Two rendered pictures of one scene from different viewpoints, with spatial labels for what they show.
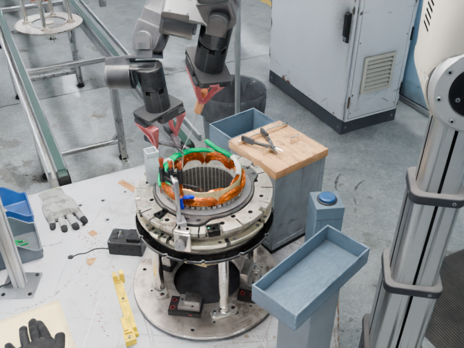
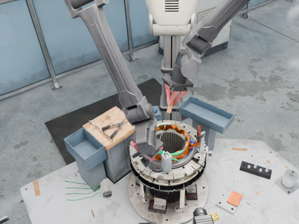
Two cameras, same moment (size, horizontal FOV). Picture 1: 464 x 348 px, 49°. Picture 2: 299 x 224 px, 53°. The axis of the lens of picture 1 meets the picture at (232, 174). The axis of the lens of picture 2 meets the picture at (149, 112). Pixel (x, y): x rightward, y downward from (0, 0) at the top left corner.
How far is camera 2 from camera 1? 1.41 m
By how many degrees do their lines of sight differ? 70
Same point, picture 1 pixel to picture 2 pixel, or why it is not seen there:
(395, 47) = not seen: outside the picture
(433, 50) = (190, 13)
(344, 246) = (184, 106)
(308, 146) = (113, 113)
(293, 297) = (217, 121)
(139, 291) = (184, 218)
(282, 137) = (103, 123)
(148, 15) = (139, 97)
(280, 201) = not seen: hidden behind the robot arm
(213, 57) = not seen: hidden behind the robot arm
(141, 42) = (151, 110)
